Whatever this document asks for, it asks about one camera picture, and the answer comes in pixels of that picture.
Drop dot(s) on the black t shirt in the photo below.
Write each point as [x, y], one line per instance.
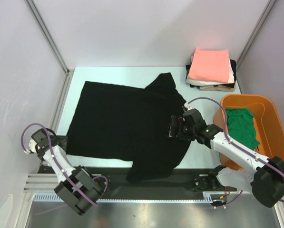
[196, 83]
[129, 124]

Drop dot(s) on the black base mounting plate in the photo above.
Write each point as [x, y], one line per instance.
[180, 177]

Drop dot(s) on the beige folded t shirt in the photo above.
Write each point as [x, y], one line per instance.
[224, 88]

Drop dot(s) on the black folded t shirt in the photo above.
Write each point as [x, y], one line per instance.
[196, 83]

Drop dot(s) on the left aluminium corner post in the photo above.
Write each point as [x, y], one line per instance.
[47, 35]

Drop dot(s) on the orange plastic bin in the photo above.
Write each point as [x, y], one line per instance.
[269, 131]

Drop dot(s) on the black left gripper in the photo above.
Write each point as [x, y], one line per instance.
[62, 140]

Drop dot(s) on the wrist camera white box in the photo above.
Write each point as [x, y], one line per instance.
[187, 108]
[31, 149]

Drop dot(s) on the green t shirt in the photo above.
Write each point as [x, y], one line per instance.
[240, 124]

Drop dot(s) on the right aluminium corner post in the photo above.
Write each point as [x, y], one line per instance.
[263, 17]

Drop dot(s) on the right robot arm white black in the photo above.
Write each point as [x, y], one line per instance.
[259, 175]

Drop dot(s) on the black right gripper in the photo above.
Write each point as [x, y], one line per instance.
[175, 128]

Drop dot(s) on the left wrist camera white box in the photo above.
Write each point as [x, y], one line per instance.
[31, 149]

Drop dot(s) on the pink folded t shirt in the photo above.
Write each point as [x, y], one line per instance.
[210, 65]

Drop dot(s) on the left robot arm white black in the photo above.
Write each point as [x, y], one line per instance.
[77, 187]

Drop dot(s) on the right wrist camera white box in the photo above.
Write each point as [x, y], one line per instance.
[187, 108]

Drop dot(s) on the aluminium corner post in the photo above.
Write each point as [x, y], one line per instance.
[263, 17]
[47, 35]

